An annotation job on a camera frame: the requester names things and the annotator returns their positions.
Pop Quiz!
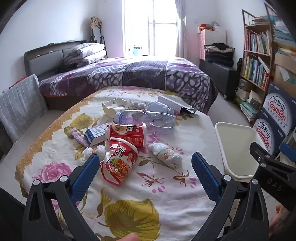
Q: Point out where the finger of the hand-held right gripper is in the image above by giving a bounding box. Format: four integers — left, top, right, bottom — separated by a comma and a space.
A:
249, 142, 296, 212
279, 142, 296, 163

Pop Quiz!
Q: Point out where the metal coat rack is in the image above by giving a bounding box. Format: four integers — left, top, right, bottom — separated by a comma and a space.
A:
89, 16, 107, 56

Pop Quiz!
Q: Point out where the small blue white box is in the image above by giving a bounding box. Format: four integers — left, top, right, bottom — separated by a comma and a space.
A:
84, 125, 110, 147

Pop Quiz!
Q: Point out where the dark bed headboard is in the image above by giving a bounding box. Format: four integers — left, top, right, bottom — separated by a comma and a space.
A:
24, 40, 88, 77

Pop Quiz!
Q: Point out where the pile of books and boxes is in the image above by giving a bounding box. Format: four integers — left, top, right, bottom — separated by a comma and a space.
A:
234, 79, 264, 122

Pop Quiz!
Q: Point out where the stack of light blue books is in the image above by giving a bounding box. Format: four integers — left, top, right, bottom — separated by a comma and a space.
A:
272, 20, 296, 56

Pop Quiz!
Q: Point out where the black storage bench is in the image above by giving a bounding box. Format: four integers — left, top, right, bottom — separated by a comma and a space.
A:
199, 59, 240, 100

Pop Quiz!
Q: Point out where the crumpled white printed wrapper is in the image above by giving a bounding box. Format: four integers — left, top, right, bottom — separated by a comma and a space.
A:
147, 142, 183, 169

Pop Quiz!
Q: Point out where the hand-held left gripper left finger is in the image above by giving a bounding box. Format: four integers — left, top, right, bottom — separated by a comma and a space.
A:
22, 153, 100, 241

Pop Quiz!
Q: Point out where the blue water carton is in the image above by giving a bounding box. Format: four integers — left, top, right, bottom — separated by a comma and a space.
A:
252, 118, 285, 156
263, 82, 296, 138

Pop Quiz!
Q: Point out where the small white tissue ball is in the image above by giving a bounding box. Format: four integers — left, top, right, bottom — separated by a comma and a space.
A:
82, 147, 93, 161
94, 145, 107, 160

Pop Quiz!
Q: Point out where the person's right hand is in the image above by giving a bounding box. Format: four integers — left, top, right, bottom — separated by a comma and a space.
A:
269, 204, 289, 240

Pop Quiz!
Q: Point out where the pale purple knitted piece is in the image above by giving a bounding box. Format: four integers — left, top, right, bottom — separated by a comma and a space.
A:
69, 127, 89, 147

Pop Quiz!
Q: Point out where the folded purple white quilt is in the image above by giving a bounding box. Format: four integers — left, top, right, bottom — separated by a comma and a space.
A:
63, 43, 108, 67

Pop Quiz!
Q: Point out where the window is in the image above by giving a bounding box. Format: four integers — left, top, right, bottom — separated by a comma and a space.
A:
122, 0, 179, 57

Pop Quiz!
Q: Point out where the row of thin pale books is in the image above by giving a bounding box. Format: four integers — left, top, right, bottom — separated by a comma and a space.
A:
245, 29, 272, 55

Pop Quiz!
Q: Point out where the crumpled white tissue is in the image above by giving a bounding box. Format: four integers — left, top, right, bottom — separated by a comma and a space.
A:
126, 99, 146, 111

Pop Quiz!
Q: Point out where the purple patterned blanket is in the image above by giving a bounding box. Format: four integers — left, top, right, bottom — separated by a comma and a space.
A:
39, 56, 219, 114

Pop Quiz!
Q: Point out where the pink white cabinet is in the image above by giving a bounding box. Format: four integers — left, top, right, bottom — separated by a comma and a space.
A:
198, 29, 227, 61

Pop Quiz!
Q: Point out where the wooden bookshelf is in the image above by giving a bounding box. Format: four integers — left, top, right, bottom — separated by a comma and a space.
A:
233, 9, 279, 122

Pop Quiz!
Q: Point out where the crushed red noodle cup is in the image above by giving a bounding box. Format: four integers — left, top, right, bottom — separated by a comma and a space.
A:
100, 137, 139, 187

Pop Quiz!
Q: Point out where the clear plastic water bottle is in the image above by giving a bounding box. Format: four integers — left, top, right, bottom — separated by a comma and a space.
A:
114, 109, 175, 130

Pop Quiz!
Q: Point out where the brown cardboard box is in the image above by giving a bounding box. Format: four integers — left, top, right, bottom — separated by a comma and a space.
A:
273, 53, 296, 93

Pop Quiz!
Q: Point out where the pile of dark clothes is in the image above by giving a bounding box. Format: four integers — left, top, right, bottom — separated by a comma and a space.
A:
203, 43, 235, 68

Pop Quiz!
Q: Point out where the red instant noodle cup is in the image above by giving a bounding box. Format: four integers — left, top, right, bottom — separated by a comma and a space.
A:
109, 123, 147, 148

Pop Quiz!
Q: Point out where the long white cardboard box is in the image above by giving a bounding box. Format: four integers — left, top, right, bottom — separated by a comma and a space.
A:
157, 95, 198, 114

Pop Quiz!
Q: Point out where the white plastic bin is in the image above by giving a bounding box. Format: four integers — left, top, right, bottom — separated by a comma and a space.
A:
215, 122, 264, 180

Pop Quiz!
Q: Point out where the floral tablecloth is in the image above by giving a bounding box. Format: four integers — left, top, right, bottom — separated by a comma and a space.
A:
15, 86, 229, 241

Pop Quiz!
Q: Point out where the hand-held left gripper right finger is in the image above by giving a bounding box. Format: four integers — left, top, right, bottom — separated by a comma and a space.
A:
191, 152, 272, 241

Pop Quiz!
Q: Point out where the person's left hand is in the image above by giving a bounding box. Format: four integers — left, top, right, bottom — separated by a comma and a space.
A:
108, 233, 139, 241

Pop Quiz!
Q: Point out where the pink white curtain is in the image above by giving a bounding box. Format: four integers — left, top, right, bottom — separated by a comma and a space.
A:
174, 0, 188, 58

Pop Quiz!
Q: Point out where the row of colourful thick books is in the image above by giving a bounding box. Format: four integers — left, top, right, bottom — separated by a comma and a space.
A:
241, 56, 270, 90

